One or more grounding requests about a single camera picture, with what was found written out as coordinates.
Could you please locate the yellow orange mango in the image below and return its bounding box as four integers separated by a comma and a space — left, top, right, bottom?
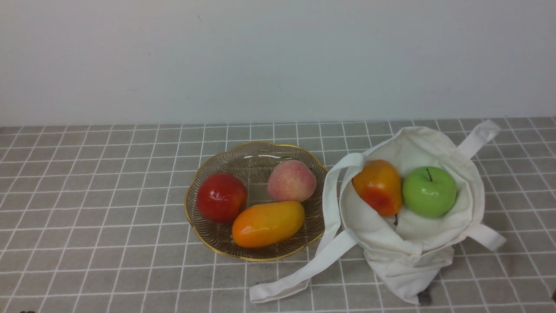
231, 201, 304, 248

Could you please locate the white canvas tote bag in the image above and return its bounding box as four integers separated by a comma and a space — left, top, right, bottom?
249, 120, 506, 304

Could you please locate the pink peach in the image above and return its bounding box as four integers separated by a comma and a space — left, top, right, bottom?
267, 160, 317, 202

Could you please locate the red apple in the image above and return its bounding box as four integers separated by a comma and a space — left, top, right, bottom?
196, 172, 248, 223

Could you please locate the orange red pear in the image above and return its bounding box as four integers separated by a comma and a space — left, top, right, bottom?
351, 159, 403, 216

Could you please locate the green apple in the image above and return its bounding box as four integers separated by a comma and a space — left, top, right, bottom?
402, 166, 457, 218

